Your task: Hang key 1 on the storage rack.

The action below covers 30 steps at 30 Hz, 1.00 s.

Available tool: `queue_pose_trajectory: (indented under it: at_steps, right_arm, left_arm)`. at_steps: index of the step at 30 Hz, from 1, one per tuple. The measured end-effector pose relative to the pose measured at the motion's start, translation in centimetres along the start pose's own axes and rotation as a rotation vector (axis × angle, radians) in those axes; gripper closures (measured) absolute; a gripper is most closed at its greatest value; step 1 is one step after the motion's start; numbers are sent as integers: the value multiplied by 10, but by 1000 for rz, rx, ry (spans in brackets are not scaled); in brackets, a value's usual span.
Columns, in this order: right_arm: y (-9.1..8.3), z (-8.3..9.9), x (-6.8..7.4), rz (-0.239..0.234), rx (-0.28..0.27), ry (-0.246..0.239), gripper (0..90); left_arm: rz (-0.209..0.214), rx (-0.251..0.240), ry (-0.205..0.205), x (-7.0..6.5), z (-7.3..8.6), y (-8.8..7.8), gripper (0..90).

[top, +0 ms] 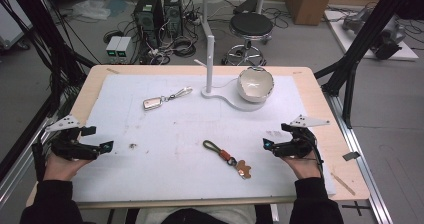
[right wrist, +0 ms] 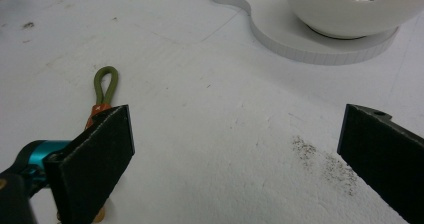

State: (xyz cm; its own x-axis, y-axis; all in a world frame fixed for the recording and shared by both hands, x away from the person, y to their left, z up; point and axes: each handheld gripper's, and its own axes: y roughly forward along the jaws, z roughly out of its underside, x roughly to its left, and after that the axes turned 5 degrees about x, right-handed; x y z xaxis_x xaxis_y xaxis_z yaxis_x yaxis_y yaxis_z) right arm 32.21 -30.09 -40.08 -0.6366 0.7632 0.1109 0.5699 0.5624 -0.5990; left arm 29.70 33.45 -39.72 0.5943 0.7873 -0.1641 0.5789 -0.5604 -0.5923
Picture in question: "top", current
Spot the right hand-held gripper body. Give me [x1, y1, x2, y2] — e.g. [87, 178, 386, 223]
[271, 114, 331, 159]

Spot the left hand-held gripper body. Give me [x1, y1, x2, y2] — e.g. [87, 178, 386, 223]
[44, 114, 101, 161]

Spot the person's right hand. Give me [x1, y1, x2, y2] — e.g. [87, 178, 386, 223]
[283, 150, 323, 181]

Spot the person's left hand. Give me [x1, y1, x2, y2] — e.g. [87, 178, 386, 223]
[43, 151, 93, 182]

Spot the white eggshell bowl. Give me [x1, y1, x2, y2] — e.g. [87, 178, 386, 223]
[236, 66, 275, 104]

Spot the grey card piece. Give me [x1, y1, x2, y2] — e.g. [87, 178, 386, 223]
[342, 151, 362, 162]

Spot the thin wooden stick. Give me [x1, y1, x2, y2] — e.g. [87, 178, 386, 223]
[330, 172, 357, 197]

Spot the white power supply unit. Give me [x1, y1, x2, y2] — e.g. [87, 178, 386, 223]
[115, 36, 133, 64]
[105, 35, 123, 64]

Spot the white hook stand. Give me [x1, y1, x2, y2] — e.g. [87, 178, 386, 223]
[193, 33, 268, 112]

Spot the person's torso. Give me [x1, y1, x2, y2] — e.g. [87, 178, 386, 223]
[134, 205, 258, 224]

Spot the white floor board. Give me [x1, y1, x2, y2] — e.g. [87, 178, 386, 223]
[323, 8, 419, 62]

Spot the black round stool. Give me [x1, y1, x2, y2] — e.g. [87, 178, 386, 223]
[221, 12, 274, 67]

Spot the clear plastic bag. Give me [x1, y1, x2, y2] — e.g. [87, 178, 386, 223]
[71, 0, 111, 21]

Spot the brown cardboard box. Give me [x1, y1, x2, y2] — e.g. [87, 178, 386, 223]
[285, 0, 337, 26]

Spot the black computer tower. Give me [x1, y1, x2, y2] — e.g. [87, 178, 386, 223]
[133, 0, 164, 48]
[163, 0, 184, 38]

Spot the grey machine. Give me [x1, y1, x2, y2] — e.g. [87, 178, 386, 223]
[342, 7, 406, 60]

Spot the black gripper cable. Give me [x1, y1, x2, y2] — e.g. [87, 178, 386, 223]
[309, 133, 325, 179]

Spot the brown bear keychain green strap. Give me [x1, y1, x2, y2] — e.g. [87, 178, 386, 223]
[202, 139, 253, 180]

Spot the silver metal keychain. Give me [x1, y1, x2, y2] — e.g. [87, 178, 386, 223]
[142, 86, 194, 112]

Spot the aluminium rail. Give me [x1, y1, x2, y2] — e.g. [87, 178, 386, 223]
[0, 93, 73, 208]
[324, 92, 394, 224]

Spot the black metal frame strut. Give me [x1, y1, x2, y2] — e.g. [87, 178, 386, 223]
[314, 0, 424, 129]
[0, 0, 98, 182]

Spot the coil of black cables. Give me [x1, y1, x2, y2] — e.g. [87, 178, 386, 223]
[171, 37, 198, 58]

